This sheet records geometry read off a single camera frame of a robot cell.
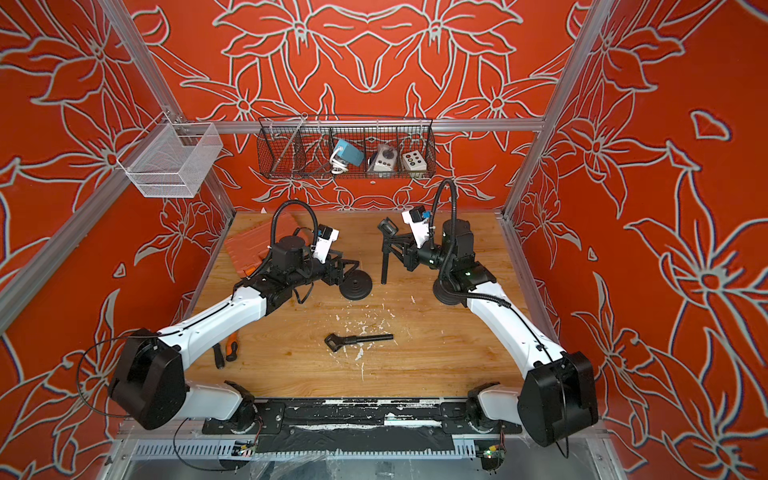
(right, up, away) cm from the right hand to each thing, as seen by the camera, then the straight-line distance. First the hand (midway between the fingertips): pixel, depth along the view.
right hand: (383, 241), depth 72 cm
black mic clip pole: (+1, +3, 0) cm, 3 cm away
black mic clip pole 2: (-14, -30, +13) cm, 35 cm away
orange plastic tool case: (-47, -3, +30) cm, 55 cm away
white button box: (+11, +25, +22) cm, 35 cm away
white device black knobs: (0, +25, +19) cm, 31 cm away
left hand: (-9, -4, +8) cm, 12 cm away
